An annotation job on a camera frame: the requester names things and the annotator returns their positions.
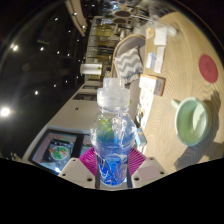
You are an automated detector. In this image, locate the white paper sheet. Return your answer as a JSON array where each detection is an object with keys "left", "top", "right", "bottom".
[{"left": 153, "top": 45, "right": 167, "bottom": 75}]

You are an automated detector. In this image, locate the grey white chevron pillow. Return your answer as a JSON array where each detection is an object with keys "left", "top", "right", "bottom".
[{"left": 113, "top": 46, "right": 145, "bottom": 85}]

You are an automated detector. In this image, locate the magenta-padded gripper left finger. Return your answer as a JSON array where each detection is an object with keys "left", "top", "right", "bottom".
[{"left": 58, "top": 146, "right": 101, "bottom": 189}]

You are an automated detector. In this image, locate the flat round red coaster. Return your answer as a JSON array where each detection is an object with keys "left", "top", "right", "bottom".
[{"left": 198, "top": 54, "right": 220, "bottom": 85}]

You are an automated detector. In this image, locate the group of ceiling lights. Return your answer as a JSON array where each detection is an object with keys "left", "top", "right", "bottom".
[{"left": 0, "top": 11, "right": 88, "bottom": 118}]

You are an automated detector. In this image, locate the round colourful window sticker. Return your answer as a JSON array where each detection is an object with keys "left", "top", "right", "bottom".
[{"left": 48, "top": 141, "right": 71, "bottom": 161}]

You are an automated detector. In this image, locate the group of dining chairs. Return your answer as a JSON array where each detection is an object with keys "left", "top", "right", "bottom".
[{"left": 111, "top": 7, "right": 135, "bottom": 26}]

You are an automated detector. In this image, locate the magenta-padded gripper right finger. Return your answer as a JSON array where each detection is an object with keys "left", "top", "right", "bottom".
[{"left": 126, "top": 146, "right": 167, "bottom": 188}]

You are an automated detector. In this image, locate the white and orange box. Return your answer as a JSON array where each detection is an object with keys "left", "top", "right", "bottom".
[{"left": 138, "top": 73, "right": 167, "bottom": 98}]

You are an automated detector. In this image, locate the grey curved sofa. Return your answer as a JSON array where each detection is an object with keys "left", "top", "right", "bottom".
[{"left": 109, "top": 33, "right": 148, "bottom": 125}]

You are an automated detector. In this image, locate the pale green mug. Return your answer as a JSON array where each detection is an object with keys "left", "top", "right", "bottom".
[{"left": 170, "top": 96, "right": 214, "bottom": 148}]

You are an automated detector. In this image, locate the clear blue-labelled water bottle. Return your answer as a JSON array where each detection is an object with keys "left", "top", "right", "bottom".
[{"left": 89, "top": 77, "right": 139, "bottom": 188}]

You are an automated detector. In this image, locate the white napkin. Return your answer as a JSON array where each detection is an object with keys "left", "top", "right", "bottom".
[{"left": 153, "top": 26, "right": 169, "bottom": 47}]

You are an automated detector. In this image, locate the yellow card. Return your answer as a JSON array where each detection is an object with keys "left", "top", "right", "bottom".
[{"left": 145, "top": 27, "right": 156, "bottom": 41}]

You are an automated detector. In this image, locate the blue and white card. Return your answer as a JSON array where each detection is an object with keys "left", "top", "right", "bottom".
[{"left": 145, "top": 52, "right": 157, "bottom": 70}]

